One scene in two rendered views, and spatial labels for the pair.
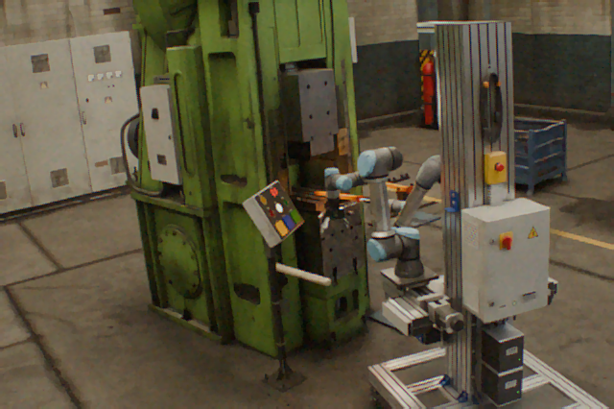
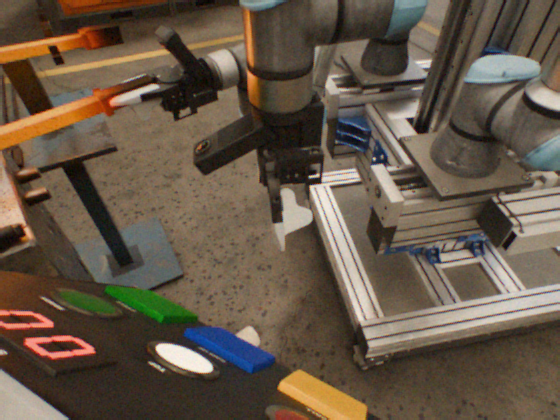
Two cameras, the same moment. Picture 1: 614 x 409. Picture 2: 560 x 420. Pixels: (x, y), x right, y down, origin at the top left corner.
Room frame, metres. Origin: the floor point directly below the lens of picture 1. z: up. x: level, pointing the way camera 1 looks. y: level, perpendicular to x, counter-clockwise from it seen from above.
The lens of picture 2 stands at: (3.51, 0.28, 1.36)
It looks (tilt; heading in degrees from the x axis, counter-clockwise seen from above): 47 degrees down; 276
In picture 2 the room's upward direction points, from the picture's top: straight up
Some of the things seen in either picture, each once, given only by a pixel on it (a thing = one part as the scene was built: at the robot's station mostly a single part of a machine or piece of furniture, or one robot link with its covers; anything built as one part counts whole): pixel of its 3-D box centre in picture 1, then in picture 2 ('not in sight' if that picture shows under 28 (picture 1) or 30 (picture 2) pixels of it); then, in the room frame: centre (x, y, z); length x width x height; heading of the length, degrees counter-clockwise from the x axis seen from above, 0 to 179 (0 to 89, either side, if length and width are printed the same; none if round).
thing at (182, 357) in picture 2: not in sight; (184, 359); (3.60, 0.18, 1.09); 0.05 x 0.03 x 0.04; 134
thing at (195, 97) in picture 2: not in sight; (186, 86); (3.79, -0.40, 0.99); 0.12 x 0.08 x 0.09; 44
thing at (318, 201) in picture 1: (303, 198); not in sight; (4.23, 0.05, 0.96); 0.42 x 0.20 x 0.09; 44
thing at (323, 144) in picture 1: (297, 142); not in sight; (4.23, 0.05, 1.32); 0.42 x 0.20 x 0.10; 44
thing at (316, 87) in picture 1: (299, 102); not in sight; (4.26, 0.02, 1.56); 0.42 x 0.39 x 0.40; 44
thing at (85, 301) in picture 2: not in sight; (87, 303); (3.69, 0.14, 1.09); 0.05 x 0.03 x 0.04; 134
